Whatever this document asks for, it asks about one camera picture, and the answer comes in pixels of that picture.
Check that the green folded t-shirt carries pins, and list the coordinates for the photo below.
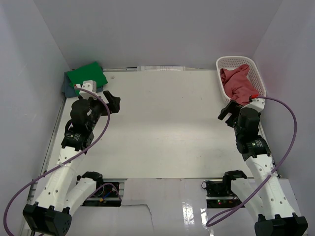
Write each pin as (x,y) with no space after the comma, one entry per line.
(94,66)

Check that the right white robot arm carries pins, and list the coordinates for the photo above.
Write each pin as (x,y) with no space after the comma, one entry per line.
(267,205)

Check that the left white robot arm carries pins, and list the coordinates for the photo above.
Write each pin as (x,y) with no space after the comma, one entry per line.
(51,213)

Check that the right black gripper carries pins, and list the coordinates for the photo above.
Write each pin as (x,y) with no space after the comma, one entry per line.
(233,108)

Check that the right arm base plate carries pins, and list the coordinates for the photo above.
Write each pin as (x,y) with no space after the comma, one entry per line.
(217,195)

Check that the white plastic basket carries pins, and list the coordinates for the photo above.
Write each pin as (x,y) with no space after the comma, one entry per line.
(232,62)

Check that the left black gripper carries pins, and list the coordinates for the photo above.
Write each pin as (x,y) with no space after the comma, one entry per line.
(113,102)

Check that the red t-shirt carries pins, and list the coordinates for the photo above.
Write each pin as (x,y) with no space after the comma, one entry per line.
(236,84)

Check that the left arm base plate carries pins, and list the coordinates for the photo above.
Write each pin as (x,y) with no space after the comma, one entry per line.
(107,196)

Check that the blue folded t-shirt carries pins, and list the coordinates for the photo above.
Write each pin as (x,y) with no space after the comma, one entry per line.
(78,77)

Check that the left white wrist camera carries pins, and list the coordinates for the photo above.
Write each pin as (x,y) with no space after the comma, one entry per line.
(87,89)

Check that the white paper sheets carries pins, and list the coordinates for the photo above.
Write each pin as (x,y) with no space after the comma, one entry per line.
(160,68)

